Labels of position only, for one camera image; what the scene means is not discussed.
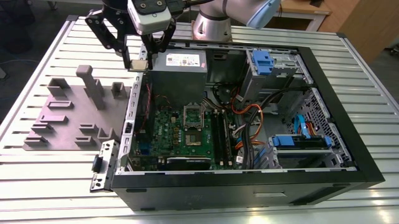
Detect grey power supply unit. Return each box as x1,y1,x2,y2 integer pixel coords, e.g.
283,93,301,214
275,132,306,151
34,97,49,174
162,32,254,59
145,48,210,110

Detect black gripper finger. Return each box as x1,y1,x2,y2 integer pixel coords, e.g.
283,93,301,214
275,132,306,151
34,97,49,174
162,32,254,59
142,19,178,70
85,8,134,71

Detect black RAM slot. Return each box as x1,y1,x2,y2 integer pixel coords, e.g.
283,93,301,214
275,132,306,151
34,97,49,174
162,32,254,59
211,109,225,168
221,109,235,168

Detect yellow black power wires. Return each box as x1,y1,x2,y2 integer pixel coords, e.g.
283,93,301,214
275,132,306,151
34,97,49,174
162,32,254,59
202,97,226,111

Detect black chair base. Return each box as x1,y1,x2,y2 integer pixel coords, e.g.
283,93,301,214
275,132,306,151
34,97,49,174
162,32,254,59
385,41,399,57

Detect black round cooler fan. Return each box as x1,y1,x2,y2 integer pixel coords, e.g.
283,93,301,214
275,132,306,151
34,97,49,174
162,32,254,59
213,83,234,106

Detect green motherboard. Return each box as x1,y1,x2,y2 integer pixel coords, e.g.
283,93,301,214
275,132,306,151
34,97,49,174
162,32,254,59
130,108,241,171

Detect grey metal drive cage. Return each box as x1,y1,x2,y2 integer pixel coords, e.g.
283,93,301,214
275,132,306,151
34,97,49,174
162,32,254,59
242,48,314,103

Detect wooden desk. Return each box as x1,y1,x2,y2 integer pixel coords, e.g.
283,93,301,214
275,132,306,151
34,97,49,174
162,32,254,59
279,0,333,32

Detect grey metal retainer bracket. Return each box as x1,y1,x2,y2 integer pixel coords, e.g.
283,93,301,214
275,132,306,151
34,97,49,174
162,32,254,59
90,139,119,193

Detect blue plastic disk carrier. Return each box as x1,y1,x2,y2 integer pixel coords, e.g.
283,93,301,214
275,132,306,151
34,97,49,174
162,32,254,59
253,49,275,76

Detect metal socket cover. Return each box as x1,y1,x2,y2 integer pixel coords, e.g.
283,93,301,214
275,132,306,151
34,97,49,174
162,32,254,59
182,104,207,130

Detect black office chair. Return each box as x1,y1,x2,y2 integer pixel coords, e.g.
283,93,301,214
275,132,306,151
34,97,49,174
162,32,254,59
0,0,38,56

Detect grey metal disk bay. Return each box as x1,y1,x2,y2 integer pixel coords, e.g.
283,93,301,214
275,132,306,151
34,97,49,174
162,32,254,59
265,134,357,170

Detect blue flat data cable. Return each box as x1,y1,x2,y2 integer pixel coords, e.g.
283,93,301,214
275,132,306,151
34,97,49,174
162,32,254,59
293,113,314,139

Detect wooden cabinet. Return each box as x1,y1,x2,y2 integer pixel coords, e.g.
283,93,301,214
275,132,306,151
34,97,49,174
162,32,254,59
318,0,397,63

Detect blue VGA port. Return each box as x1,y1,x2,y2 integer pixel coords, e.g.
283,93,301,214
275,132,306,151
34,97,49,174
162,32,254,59
139,142,153,156

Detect black PC case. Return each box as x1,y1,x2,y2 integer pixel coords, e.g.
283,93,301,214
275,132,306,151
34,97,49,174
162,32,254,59
111,36,386,212

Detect orange wire bundle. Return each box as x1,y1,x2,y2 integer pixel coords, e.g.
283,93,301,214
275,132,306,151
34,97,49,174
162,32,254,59
230,104,266,150

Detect silver square CPU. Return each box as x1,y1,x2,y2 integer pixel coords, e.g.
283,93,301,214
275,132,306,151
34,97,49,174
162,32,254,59
129,59,151,72

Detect hard disk in blue carrier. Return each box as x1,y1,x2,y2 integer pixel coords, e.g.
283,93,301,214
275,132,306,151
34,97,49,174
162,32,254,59
269,134,333,150

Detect black graphics card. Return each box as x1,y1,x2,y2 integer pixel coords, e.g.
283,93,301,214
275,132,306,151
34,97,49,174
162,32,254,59
158,155,213,171

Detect grey parts rack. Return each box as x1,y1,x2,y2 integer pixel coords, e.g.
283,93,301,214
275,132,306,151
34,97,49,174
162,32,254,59
22,64,134,152

